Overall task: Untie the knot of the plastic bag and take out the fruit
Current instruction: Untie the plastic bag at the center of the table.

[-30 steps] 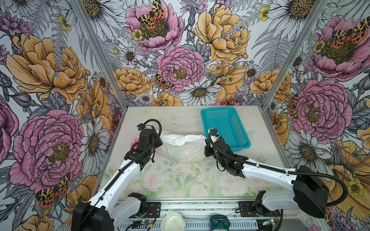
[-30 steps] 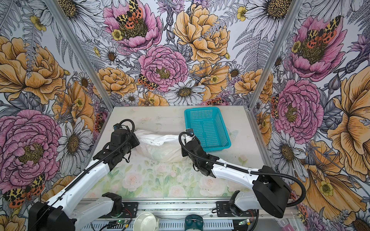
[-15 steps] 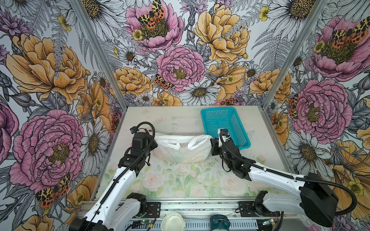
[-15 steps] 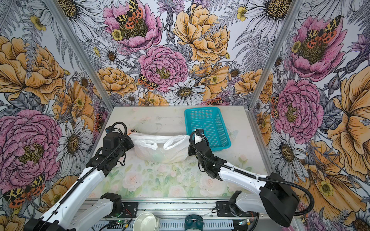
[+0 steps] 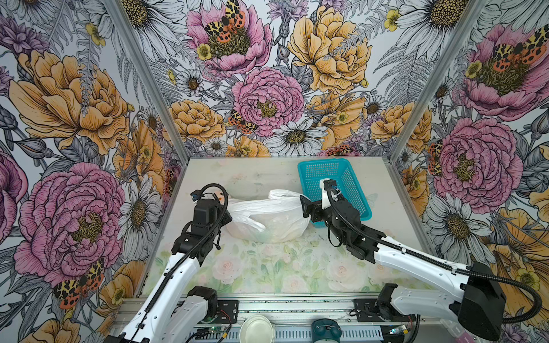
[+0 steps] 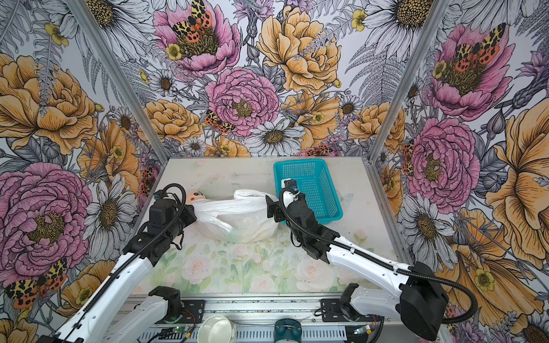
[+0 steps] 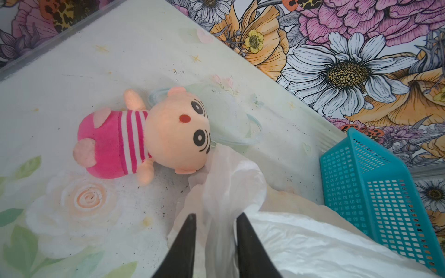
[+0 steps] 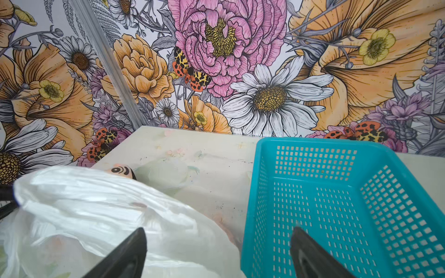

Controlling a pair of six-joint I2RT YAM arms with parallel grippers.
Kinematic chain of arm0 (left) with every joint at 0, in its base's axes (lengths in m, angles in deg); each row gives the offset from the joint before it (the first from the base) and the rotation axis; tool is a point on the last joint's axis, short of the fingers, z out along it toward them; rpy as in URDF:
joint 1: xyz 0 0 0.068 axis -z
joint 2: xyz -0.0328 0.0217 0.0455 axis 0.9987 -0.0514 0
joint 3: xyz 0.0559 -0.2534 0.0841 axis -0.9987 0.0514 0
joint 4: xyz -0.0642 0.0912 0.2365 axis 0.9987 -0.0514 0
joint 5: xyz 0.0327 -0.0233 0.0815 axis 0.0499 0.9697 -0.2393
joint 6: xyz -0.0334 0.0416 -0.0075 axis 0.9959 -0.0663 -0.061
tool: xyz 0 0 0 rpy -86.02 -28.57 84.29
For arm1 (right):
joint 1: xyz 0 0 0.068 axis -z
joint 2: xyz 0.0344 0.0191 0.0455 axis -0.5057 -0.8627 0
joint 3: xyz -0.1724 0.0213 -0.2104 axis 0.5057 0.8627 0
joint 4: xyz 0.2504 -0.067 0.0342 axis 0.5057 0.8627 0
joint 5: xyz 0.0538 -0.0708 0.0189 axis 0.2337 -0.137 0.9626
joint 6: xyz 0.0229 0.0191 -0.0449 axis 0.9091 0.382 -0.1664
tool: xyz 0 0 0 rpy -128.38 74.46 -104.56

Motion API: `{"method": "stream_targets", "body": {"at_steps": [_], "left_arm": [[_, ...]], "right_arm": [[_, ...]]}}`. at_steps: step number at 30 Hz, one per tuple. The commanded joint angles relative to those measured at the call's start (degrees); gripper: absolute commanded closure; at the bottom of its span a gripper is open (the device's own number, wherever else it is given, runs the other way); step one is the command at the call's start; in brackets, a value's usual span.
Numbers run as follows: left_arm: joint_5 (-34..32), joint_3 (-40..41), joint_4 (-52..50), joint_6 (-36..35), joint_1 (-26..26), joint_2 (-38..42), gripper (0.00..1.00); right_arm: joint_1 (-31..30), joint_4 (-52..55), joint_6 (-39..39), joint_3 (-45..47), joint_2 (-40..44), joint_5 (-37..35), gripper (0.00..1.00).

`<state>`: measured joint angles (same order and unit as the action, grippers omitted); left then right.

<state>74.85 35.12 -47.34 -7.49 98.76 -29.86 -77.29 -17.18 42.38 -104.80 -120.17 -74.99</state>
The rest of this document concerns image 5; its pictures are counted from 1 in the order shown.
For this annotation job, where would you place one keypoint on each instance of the teal plastic basket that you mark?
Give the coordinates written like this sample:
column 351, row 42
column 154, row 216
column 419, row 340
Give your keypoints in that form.
column 313, row 171

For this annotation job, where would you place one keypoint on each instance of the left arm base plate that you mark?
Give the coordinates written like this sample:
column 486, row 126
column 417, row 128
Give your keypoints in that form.
column 222, row 312

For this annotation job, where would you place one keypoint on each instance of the aluminium front rail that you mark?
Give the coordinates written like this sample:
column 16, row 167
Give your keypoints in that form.
column 293, row 309

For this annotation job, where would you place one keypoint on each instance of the dark green round container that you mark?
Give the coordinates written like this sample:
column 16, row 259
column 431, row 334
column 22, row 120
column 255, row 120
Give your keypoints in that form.
column 325, row 331

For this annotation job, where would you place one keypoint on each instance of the white round cup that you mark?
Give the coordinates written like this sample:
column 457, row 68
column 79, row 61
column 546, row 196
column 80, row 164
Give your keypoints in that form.
column 257, row 329

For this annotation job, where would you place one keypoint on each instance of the white plastic bag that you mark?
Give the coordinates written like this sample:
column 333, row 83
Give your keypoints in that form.
column 277, row 219

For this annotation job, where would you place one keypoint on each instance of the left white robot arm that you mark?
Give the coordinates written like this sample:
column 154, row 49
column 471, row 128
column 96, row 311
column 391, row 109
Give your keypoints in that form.
column 158, row 320

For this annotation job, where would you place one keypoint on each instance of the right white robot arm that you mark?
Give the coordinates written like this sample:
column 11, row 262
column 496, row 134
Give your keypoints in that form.
column 460, row 293

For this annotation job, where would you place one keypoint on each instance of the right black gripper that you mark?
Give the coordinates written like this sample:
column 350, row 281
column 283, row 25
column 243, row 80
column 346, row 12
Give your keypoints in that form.
column 307, row 209

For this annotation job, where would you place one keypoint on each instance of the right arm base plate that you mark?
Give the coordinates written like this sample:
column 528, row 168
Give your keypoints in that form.
column 368, row 310

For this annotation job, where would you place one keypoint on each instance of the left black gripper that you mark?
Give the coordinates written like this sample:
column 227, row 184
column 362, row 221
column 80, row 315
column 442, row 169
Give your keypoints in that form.
column 227, row 219

